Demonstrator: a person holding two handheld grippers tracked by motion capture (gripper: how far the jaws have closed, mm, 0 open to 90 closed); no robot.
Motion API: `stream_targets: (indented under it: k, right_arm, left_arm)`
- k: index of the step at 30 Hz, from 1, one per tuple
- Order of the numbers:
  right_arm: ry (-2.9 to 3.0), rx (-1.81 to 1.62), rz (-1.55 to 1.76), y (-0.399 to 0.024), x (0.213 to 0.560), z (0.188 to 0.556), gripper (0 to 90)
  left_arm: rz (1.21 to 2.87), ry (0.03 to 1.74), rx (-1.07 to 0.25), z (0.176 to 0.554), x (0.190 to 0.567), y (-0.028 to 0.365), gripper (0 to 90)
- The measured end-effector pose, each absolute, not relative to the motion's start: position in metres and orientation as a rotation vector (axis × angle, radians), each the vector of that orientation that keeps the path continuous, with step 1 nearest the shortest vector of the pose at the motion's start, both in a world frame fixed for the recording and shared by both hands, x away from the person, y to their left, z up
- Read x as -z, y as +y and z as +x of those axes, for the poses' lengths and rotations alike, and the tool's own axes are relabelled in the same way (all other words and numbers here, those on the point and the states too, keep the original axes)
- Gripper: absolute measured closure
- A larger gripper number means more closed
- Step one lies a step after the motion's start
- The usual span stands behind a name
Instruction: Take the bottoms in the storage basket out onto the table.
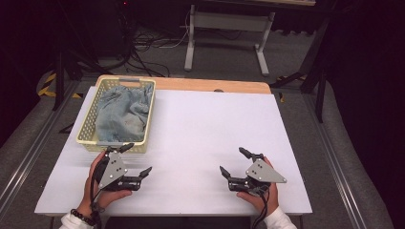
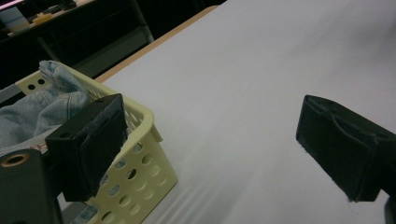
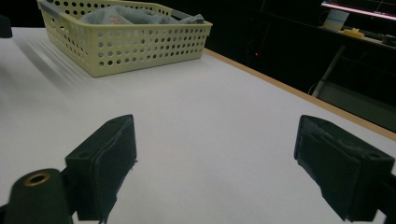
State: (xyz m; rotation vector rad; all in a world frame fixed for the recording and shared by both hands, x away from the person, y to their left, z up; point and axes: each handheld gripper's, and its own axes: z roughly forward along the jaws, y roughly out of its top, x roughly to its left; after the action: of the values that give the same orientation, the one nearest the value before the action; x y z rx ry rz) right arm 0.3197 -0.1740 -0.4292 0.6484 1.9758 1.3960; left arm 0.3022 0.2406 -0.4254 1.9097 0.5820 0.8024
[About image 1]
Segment white metal stand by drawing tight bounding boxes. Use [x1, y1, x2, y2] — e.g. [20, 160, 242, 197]
[183, 0, 317, 76]

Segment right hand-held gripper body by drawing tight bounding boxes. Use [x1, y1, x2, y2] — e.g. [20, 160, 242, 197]
[227, 157, 288, 198]

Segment person's dark clothing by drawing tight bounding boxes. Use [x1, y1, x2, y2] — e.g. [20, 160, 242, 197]
[104, 216, 253, 229]

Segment black bead bracelet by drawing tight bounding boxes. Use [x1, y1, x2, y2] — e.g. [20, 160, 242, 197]
[70, 208, 97, 227]

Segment pale yellow perforated plastic basket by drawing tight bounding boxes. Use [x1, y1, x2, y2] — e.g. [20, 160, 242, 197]
[75, 76, 157, 155]

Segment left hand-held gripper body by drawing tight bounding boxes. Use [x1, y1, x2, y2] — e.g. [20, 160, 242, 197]
[95, 149, 143, 193]

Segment aluminium floor rail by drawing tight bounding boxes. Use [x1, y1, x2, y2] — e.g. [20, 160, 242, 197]
[0, 80, 80, 220]
[301, 94, 369, 229]

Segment person's left hand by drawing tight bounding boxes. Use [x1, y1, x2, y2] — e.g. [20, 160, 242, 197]
[76, 151, 133, 213]

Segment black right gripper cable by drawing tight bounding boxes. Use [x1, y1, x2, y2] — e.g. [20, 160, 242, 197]
[252, 186, 271, 229]

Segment bundle of black floor cables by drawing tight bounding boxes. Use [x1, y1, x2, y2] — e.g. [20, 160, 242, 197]
[114, 6, 192, 78]

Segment black curtain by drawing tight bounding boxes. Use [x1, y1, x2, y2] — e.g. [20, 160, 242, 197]
[324, 0, 405, 229]

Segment black metal stand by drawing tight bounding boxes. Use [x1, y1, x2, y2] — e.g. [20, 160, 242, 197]
[269, 12, 330, 124]
[52, 0, 108, 113]

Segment light blue denim shorts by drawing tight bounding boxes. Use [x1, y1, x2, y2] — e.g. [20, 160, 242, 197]
[95, 83, 155, 143]

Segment person's right hand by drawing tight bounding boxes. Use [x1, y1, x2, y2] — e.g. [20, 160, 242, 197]
[236, 156, 281, 218]

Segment yellow black hazard tape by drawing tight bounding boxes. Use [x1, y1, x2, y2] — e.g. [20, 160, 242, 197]
[37, 73, 83, 99]

